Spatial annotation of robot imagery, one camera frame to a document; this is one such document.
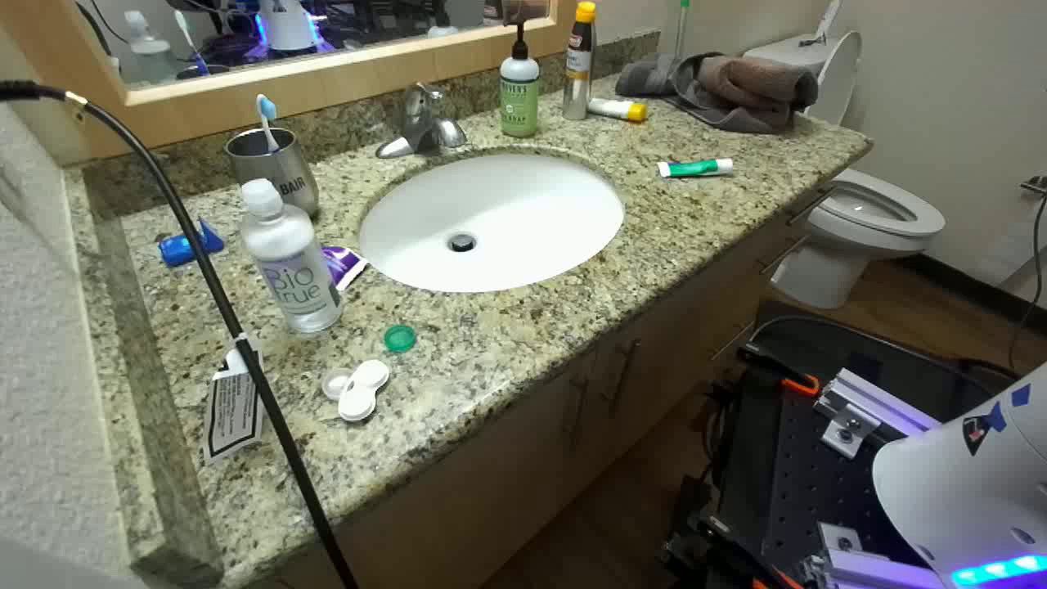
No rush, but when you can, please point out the thin dark wall cable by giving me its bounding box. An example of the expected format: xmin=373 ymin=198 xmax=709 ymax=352
xmin=1003 ymin=193 xmax=1047 ymax=381

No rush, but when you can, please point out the spray can with yellow cap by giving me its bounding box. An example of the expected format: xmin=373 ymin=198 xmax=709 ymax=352
xmin=559 ymin=0 xmax=599 ymax=125

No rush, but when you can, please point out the clear contact solution bottle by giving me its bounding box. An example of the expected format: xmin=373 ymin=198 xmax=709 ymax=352
xmin=236 ymin=177 xmax=347 ymax=339

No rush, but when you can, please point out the small blue plastic item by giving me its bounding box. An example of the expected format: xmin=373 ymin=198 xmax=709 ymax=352
xmin=153 ymin=220 xmax=229 ymax=272

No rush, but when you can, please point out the black robot cart table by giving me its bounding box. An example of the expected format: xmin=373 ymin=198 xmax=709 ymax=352
xmin=660 ymin=310 xmax=1047 ymax=589

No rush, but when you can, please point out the white cable warning tag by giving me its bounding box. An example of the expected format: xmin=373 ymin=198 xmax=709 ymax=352
xmin=202 ymin=348 xmax=265 ymax=460

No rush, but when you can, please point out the brown grey towel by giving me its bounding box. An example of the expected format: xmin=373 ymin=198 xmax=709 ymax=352
xmin=611 ymin=48 xmax=821 ymax=137

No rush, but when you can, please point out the green soap pump bottle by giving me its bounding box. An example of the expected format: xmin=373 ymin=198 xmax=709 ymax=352
xmin=496 ymin=16 xmax=542 ymax=142

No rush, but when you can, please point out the white oval sink basin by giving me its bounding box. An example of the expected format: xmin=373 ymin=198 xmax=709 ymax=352
xmin=355 ymin=147 xmax=628 ymax=296

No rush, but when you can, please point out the green and white toothpaste tube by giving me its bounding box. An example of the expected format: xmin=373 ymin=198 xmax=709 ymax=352
xmin=653 ymin=155 xmax=740 ymax=184

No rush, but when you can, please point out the white tube with yellow cap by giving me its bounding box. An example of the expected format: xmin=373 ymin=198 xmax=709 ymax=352
xmin=586 ymin=96 xmax=652 ymax=125

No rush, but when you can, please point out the grey metal cup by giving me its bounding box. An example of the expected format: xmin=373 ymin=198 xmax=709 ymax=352
xmin=224 ymin=125 xmax=323 ymax=221

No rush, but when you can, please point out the purple packet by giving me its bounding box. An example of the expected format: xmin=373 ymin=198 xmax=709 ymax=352
xmin=317 ymin=243 xmax=373 ymax=300

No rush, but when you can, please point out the chrome sink tap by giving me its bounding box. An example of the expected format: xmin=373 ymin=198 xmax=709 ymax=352
xmin=373 ymin=81 xmax=471 ymax=164

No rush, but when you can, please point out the wood framed wall mirror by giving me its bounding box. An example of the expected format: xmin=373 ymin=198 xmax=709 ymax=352
xmin=0 ymin=0 xmax=583 ymax=170

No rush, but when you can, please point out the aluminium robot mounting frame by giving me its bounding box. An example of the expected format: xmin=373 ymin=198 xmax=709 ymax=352
xmin=810 ymin=368 xmax=944 ymax=589

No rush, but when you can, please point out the wooden vanity cabinet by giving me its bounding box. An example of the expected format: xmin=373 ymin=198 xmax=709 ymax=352
xmin=272 ymin=177 xmax=836 ymax=589

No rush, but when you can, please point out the thin green tipped stick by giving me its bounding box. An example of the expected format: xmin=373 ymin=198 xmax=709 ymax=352
xmin=671 ymin=0 xmax=697 ymax=61

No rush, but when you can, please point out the thick black power cable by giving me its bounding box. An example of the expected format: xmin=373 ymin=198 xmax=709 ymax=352
xmin=0 ymin=78 xmax=362 ymax=589

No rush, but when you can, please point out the orange handled clamp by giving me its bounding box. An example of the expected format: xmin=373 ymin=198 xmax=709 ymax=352
xmin=766 ymin=359 xmax=823 ymax=401

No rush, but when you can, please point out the white toilet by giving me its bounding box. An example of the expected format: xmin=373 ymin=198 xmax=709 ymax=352
xmin=740 ymin=27 xmax=950 ymax=313

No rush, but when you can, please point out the white and blue toothbrush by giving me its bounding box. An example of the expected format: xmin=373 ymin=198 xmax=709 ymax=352
xmin=251 ymin=92 xmax=284 ymax=156

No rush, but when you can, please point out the small green round cap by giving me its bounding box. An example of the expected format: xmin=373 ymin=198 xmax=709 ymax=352
xmin=379 ymin=320 xmax=423 ymax=356

